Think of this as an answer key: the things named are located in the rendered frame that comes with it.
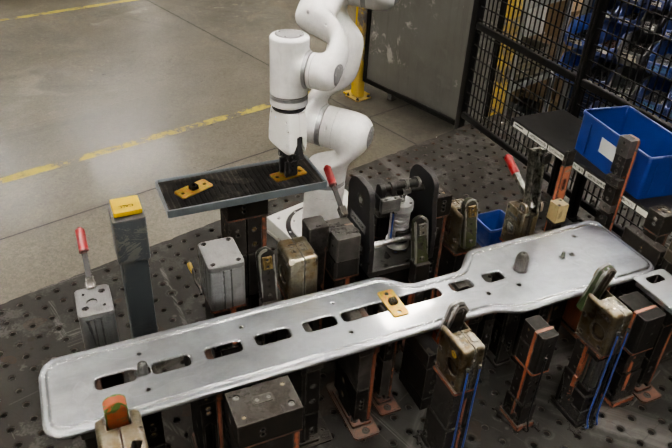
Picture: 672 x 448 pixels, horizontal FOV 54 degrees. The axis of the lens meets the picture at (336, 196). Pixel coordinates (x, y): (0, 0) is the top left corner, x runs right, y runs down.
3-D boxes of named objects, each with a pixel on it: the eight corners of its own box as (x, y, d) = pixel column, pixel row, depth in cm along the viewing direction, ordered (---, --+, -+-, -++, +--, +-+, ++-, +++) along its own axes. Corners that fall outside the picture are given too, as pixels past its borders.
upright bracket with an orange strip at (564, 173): (527, 304, 191) (568, 151, 164) (524, 301, 192) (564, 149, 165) (535, 301, 192) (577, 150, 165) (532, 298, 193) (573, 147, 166)
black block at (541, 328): (516, 441, 151) (544, 349, 135) (489, 406, 159) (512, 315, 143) (544, 430, 153) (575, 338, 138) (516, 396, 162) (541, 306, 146)
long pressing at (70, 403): (45, 458, 109) (43, 452, 108) (37, 363, 126) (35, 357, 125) (661, 271, 159) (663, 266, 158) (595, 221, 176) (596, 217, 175)
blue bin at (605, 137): (636, 200, 178) (651, 158, 172) (572, 147, 203) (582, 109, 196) (686, 193, 183) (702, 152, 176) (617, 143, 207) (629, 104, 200)
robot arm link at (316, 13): (380, 4, 154) (336, 103, 140) (316, -6, 159) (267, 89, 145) (377, -27, 147) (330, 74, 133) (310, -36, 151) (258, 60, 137)
